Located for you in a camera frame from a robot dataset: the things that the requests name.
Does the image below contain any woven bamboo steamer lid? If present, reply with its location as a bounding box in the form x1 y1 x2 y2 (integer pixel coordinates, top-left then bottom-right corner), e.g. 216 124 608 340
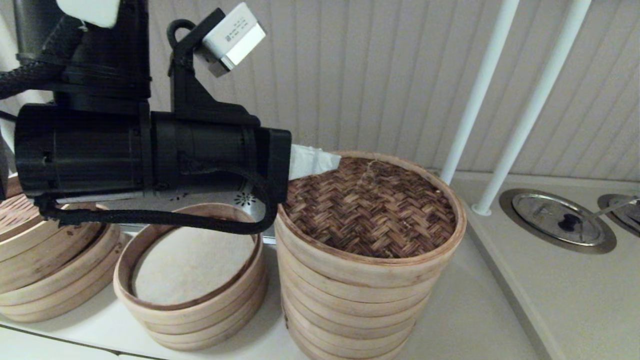
275 151 467 288

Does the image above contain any white cloth steamer liner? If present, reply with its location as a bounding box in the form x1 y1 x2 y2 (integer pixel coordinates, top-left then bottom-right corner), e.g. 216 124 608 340
132 225 257 306

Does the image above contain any tall bamboo steamer stack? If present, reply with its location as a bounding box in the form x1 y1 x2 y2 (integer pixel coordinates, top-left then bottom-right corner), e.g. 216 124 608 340
275 235 451 360

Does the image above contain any short bamboo steamer stack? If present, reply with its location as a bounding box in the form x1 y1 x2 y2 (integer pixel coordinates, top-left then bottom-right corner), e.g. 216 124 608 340
113 202 267 351

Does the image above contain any round steel lid black knob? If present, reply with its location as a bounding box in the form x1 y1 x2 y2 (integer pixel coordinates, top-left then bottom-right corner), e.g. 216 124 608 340
511 194 605 247

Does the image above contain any round steel pot lid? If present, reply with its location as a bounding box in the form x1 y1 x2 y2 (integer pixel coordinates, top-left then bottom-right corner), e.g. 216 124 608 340
596 194 640 238

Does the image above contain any perforated steel steam panel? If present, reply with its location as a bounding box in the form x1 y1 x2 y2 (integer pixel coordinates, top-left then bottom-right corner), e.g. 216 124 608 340
100 187 279 246

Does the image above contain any white metal pole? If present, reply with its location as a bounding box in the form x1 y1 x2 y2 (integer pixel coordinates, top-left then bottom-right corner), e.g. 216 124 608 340
440 0 519 186
471 0 591 218

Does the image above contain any black braided arm sleeve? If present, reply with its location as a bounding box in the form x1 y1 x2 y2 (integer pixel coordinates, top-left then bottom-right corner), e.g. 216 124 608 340
0 20 88 98

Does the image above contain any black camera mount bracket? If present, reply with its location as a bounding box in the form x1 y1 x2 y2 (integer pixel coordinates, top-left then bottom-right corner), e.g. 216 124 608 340
167 19 261 126

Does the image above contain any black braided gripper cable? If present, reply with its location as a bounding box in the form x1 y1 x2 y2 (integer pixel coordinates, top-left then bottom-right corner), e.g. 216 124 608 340
37 165 279 236

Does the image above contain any silver white wrist camera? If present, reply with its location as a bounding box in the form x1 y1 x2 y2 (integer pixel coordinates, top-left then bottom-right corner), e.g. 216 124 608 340
202 2 267 78

